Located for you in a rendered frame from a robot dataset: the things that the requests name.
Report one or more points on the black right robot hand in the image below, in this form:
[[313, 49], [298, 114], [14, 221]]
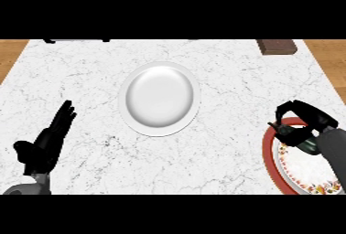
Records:
[[301, 128]]

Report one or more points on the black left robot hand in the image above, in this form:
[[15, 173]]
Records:
[[46, 143]]

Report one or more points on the dark green eggplant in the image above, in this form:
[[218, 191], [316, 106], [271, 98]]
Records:
[[311, 144]]

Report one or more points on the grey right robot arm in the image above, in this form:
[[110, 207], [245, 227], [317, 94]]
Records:
[[333, 154]]

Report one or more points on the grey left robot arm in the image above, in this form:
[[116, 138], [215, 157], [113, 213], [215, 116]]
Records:
[[33, 186]]

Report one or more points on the red rimmed floral plate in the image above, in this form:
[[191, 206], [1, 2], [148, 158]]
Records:
[[301, 166]]

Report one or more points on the white oval plate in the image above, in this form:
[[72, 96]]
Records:
[[159, 98]]

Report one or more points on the brown block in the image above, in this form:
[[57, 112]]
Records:
[[277, 46]]

